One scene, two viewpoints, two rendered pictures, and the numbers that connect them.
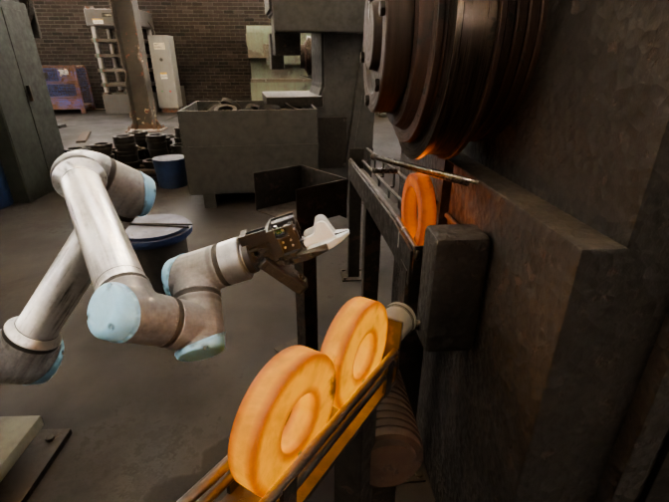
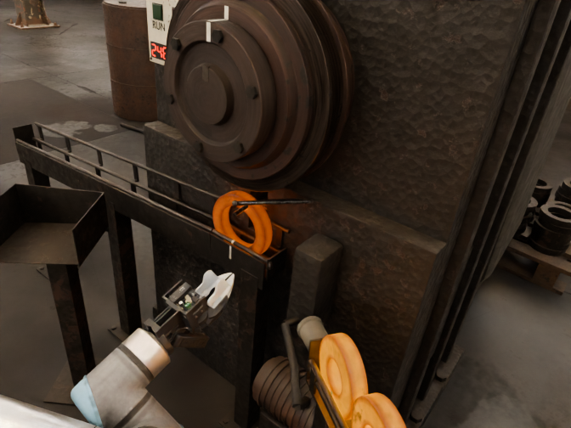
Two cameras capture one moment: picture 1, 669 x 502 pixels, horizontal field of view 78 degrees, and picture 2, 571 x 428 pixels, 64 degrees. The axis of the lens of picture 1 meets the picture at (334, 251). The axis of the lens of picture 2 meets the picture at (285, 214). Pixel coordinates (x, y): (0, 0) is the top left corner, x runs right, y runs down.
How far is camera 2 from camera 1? 0.64 m
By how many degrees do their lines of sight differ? 45
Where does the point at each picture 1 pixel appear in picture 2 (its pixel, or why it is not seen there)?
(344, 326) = (358, 365)
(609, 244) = (439, 244)
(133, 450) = not seen: outside the picture
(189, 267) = (118, 388)
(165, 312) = not seen: outside the picture
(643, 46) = (445, 140)
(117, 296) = not seen: outside the picture
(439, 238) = (320, 259)
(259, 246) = (171, 328)
